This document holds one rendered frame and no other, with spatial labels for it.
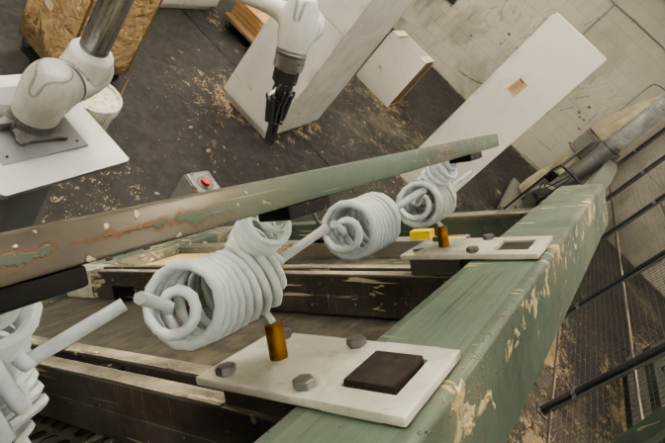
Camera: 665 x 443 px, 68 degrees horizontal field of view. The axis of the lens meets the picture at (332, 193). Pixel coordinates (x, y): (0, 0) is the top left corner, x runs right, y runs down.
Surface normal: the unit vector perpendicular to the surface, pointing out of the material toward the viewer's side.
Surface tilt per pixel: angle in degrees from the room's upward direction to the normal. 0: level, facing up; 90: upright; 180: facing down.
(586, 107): 90
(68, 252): 35
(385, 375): 55
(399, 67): 90
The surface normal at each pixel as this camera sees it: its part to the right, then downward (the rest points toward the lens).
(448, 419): 0.82, -0.08
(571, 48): -0.44, 0.29
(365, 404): -0.15, -0.98
